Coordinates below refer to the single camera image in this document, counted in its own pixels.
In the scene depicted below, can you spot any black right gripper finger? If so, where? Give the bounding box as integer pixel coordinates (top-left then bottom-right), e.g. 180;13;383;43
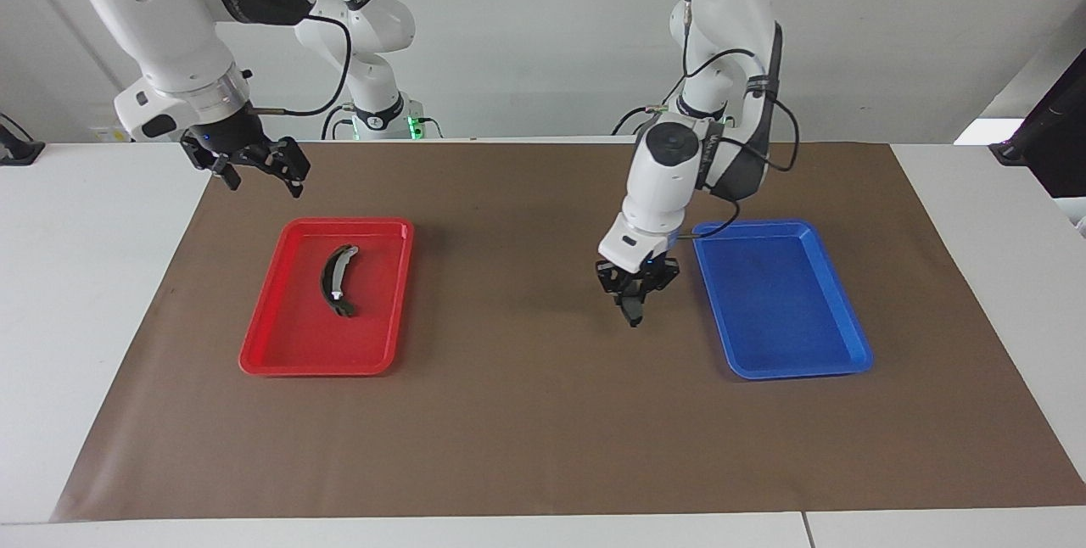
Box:
255;137;311;199
180;139;244;191

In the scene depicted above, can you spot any blue plastic tray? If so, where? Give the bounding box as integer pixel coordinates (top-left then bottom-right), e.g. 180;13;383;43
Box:
691;219;875;381

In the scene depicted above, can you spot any brown paper mat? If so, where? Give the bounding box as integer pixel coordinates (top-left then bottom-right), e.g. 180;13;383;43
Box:
49;141;1086;523

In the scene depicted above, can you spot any red plastic tray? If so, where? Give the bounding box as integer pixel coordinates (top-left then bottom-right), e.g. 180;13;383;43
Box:
238;217;416;377

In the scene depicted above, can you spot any black equipment stand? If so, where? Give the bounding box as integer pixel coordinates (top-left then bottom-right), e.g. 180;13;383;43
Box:
988;48;1086;199

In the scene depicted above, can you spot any black base cable bundle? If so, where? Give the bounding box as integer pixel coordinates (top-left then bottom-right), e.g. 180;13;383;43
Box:
320;103;354;142
612;103;680;137

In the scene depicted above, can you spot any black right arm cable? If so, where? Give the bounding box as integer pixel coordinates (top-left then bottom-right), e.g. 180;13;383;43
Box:
204;0;353;118

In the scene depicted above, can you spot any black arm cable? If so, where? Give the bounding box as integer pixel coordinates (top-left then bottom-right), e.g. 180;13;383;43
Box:
204;0;353;118
675;0;801;240

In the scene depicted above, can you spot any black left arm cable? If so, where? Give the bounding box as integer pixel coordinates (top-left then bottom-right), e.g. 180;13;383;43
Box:
675;0;801;240

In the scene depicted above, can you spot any black clamp mount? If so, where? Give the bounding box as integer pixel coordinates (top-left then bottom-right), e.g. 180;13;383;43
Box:
0;114;45;165

